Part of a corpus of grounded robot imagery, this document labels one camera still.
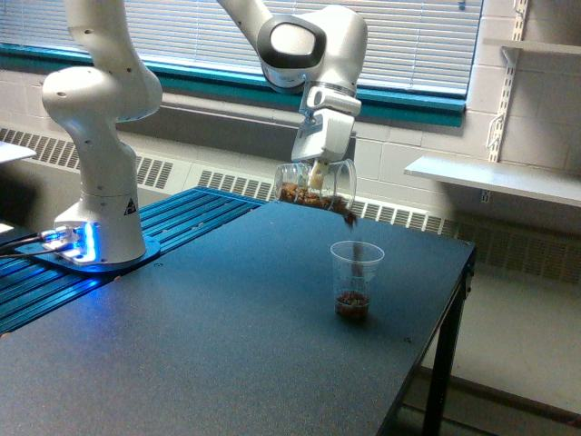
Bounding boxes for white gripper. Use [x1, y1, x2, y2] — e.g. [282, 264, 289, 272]
[291, 84, 361, 187]

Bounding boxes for clear cup with brown pellets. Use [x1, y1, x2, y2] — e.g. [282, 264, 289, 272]
[274, 159, 358, 229]

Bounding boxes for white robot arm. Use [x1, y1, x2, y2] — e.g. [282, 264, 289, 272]
[42, 1, 368, 266]

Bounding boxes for teal window sill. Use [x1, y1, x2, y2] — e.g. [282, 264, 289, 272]
[1, 43, 466, 127]

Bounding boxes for clear plastic cup on table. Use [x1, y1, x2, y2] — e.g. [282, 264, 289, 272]
[330, 240, 385, 322]

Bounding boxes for white window blinds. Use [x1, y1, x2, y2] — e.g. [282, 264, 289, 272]
[1, 1, 483, 94]

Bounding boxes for baseboard radiator grille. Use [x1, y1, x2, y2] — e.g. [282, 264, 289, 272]
[1, 127, 580, 284]

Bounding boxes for black table leg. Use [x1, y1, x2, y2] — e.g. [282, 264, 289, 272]
[422, 262, 474, 435]

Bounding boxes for white object at left edge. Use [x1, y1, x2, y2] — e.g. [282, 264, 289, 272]
[0, 142, 36, 164]

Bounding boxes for white lower wall shelf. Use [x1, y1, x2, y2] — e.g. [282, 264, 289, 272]
[404, 155, 580, 207]

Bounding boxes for white wall shelf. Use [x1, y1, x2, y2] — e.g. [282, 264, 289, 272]
[483, 38, 581, 55]
[404, 155, 580, 207]

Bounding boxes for white shelf bracket rail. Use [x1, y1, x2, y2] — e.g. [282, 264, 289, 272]
[485, 0, 528, 163]

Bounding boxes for white upper wall shelf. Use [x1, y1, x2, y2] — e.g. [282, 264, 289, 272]
[483, 38, 581, 55]

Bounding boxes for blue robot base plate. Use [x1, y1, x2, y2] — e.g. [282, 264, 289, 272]
[15, 236, 161, 275]

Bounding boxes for blue slotted aluminium rail bed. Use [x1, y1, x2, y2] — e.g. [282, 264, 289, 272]
[1, 187, 263, 332]

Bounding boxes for black cables at base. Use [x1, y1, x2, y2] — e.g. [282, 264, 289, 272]
[0, 231, 58, 260]

